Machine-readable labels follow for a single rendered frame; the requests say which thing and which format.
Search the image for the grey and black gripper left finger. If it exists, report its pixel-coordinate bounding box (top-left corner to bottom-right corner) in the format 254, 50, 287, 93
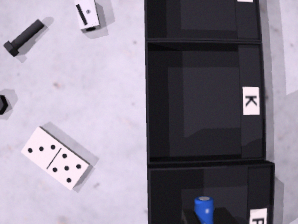
181, 209, 202, 224

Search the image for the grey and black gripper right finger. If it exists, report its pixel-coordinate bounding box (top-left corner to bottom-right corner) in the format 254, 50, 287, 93
213, 207, 239, 224

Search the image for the dark grey bolt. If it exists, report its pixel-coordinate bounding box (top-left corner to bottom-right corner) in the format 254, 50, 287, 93
3, 19, 44, 57

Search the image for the black rack of bins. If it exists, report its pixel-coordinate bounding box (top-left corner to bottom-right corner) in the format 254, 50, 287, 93
144, 0, 275, 224

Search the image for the blue battery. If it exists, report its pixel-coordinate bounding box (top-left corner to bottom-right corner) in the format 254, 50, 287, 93
194, 196, 214, 224

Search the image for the white domino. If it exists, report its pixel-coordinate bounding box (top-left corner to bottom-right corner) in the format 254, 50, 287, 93
21, 126, 90, 190

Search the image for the dark grey hex nut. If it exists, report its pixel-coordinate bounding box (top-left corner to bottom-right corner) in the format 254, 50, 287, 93
0, 95, 9, 115

